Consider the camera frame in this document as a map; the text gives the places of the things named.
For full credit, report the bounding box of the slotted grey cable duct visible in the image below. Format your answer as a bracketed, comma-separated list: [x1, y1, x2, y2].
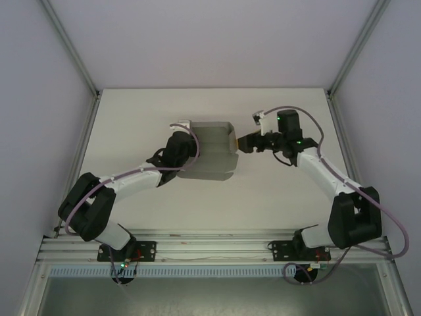
[47, 266, 299, 278]

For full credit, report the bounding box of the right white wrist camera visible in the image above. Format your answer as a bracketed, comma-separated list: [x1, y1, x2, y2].
[251, 111, 276, 136]

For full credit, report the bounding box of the right black mount plate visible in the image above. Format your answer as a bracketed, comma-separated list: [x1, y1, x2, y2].
[268, 240, 332, 263]

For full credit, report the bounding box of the aluminium frame post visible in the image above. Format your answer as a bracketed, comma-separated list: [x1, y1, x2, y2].
[327, 0, 392, 97]
[41, 0, 100, 97]

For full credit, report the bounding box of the black mount plate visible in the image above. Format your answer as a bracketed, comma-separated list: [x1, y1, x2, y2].
[268, 240, 332, 263]
[97, 240, 157, 263]

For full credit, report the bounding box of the aluminium table edge rail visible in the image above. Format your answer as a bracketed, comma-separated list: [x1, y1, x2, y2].
[42, 92, 101, 238]
[325, 92, 389, 238]

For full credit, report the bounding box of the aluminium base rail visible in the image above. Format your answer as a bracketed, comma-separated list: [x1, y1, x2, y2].
[36, 229, 394, 265]

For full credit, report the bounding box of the grey paper box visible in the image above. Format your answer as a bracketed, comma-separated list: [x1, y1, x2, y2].
[176, 120, 240, 182]

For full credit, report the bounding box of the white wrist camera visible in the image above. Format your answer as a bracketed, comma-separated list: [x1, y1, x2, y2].
[251, 111, 276, 136]
[169, 118, 192, 134]

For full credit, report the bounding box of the grey metal panel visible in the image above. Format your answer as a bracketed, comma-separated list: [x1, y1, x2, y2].
[36, 275, 391, 316]

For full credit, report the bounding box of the left black mount plate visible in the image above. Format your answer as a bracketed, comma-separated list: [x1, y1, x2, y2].
[97, 240, 157, 263]

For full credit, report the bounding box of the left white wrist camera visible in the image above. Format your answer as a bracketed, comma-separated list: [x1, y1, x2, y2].
[169, 118, 192, 134]

